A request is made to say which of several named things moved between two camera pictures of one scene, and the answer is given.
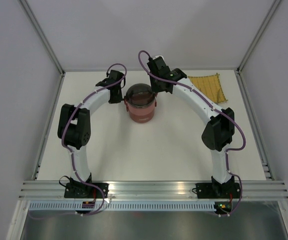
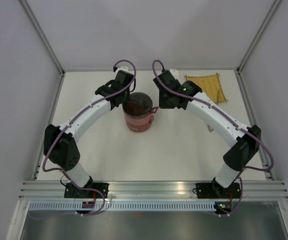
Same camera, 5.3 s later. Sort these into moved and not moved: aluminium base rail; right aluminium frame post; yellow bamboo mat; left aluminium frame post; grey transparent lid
Moved: grey transparent lid
Not moved: yellow bamboo mat; aluminium base rail; left aluminium frame post; right aluminium frame post
